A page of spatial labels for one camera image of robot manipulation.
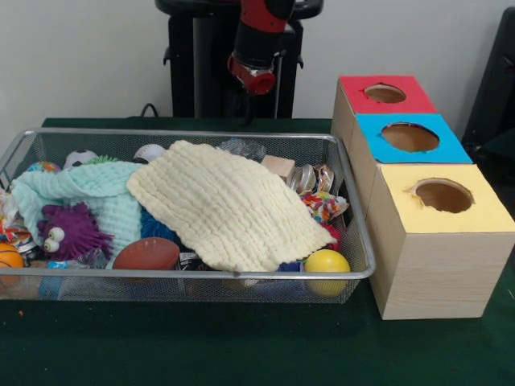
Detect clear plastic packet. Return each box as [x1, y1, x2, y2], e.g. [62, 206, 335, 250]
[219, 138, 267, 162]

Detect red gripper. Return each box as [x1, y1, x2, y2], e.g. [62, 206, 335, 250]
[226, 53, 277, 125]

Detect purple spiky toy with eyes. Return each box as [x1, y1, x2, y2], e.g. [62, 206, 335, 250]
[37, 203, 114, 261]

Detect small wooden block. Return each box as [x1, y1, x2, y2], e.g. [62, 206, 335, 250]
[261, 154, 296, 183]

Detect colourful crinkly packet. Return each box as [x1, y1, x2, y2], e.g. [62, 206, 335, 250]
[300, 191, 349, 224]

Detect yellow ball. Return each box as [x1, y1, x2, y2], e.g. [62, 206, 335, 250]
[304, 248, 352, 297]

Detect dark green table cloth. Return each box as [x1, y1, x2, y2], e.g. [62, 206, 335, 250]
[0, 117, 515, 386]

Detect cream yellow cloth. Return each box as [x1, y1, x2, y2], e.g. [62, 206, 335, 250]
[126, 140, 337, 273]

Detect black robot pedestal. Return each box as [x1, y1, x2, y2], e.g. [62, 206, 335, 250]
[155, 0, 323, 120]

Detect white ball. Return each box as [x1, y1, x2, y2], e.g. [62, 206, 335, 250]
[133, 144, 167, 164]

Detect clear mesh bin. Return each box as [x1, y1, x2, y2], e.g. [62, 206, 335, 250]
[0, 127, 377, 305]

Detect orange toy basketball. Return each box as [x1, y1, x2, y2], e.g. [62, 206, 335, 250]
[0, 241, 25, 271]

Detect brown toy football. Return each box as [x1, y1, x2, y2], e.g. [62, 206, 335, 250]
[112, 237, 181, 271]

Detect mint green cloth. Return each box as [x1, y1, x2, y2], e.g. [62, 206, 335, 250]
[10, 161, 146, 258]

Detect black chair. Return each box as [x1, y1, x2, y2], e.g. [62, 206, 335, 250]
[463, 8, 515, 162]

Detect small soccer ball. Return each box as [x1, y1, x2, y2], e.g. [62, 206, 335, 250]
[63, 150, 98, 170]

